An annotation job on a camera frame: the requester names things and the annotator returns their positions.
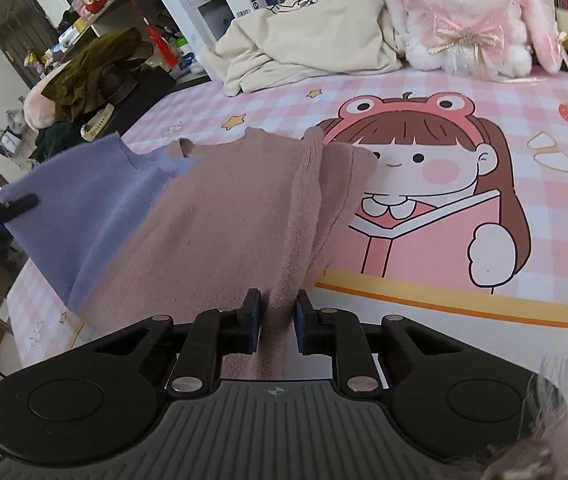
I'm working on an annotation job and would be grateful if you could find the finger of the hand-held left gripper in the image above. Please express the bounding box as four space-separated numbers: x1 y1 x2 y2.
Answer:
0 194 40 223

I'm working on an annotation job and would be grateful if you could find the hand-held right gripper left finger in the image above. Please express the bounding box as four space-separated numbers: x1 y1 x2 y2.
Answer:
91 287 265 400

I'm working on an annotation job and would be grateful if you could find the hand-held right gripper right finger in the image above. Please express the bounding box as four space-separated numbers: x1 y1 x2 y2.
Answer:
294 290 461 399

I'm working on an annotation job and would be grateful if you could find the purple and pink sweater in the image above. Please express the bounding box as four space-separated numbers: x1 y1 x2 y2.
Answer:
0 127 380 381

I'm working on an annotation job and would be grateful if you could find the pink plush pillow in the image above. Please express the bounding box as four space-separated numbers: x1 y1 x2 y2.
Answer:
23 67 80 130

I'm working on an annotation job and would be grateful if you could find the olive green cloth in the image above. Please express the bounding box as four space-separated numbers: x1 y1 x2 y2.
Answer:
39 27 155 123

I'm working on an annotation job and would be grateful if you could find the black bag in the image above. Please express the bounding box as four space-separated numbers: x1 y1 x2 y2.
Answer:
99 67 177 133

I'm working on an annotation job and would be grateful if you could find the dark wooden door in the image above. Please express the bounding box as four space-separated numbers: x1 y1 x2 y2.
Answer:
0 0 60 86

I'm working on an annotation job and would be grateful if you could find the red hanging tassel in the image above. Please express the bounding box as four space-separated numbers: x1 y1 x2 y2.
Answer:
125 0 181 68

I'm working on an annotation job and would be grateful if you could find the grey fur sleeve cuff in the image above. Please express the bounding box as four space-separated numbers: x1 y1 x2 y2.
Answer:
444 357 568 480

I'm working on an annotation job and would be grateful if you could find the cream printed cloth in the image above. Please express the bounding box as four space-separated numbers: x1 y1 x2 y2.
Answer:
199 0 405 97

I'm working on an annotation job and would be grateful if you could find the white and pink bunny plush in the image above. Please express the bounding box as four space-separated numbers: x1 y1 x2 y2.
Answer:
381 0 568 81

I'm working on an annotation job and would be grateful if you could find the beige strap watch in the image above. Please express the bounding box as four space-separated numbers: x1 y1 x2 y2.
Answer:
80 102 116 141

